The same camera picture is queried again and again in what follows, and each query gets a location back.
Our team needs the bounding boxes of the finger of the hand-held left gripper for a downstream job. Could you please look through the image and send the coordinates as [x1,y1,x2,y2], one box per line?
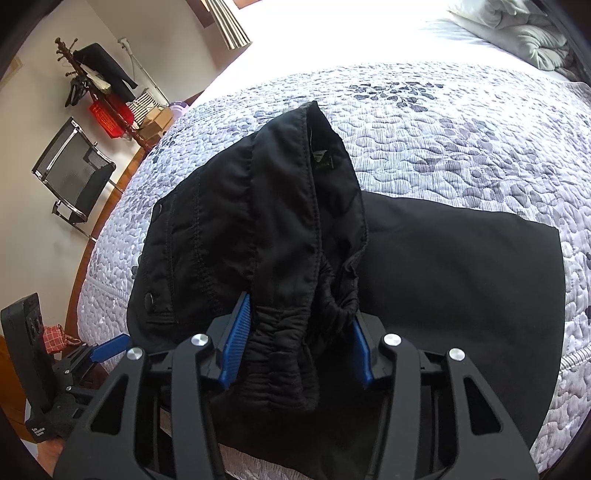
[88,334,131,365]

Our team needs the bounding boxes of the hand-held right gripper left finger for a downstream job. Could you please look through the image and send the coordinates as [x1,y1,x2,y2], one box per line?
[54,292,253,480]

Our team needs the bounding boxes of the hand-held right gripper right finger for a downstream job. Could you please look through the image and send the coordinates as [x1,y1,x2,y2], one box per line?
[348,314,539,480]

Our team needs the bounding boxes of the black pants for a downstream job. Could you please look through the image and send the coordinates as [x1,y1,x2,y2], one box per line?
[128,100,567,444]

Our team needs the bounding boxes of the red plaid bag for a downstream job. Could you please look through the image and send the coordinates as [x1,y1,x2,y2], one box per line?
[43,323,83,357]

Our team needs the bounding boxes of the black mesh folding chair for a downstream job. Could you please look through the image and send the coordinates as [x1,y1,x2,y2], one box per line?
[31,117,117,239]

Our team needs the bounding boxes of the cardboard box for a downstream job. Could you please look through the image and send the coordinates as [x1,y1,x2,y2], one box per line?
[137,108,175,142]

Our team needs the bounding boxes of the black white striped bag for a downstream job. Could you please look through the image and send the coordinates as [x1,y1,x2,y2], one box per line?
[127,92,156,126]

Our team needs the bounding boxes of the bed with grey floral quilt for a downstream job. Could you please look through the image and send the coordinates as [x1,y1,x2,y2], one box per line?
[76,18,591,480]

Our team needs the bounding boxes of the wooden coat rack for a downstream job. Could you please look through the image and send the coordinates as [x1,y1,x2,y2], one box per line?
[54,38,149,149]

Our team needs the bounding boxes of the black clothes hangers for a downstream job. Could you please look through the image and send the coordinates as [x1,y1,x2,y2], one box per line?
[64,75,92,108]

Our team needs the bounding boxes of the black garment on coat rack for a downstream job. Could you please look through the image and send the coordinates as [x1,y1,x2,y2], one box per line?
[73,42,139,101]

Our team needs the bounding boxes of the striped beige curtain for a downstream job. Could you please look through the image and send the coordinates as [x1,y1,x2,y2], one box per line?
[203,0,254,50]

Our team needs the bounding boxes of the grey green folded blanket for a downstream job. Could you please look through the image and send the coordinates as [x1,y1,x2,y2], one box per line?
[447,0,574,71]

